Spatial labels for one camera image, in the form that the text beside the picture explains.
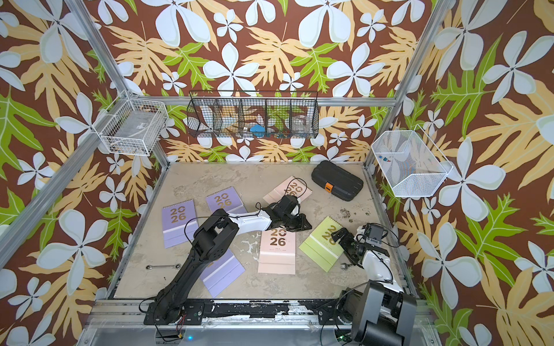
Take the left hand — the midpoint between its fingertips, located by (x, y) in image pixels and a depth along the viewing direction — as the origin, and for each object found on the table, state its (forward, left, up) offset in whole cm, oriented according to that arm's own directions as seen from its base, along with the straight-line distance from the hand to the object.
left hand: (315, 225), depth 94 cm
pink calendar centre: (-12, +16, -2) cm, 20 cm away
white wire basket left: (+28, +77, +31) cm, 88 cm away
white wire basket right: (+14, -36, +24) cm, 46 cm away
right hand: (-7, -9, +1) cm, 11 cm away
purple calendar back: (+15, +41, -2) cm, 44 cm away
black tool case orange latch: (+21, -16, +3) cm, 27 cm away
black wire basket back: (+42, +28, +29) cm, 58 cm away
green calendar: (-8, -1, -2) cm, 9 cm away
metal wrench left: (-18, +57, -2) cm, 59 cm away
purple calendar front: (-21, +39, -2) cm, 44 cm away
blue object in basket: (+34, +25, +25) cm, 49 cm away
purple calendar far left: (+1, +61, -1) cm, 61 cm away
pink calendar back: (+23, +9, -1) cm, 24 cm away
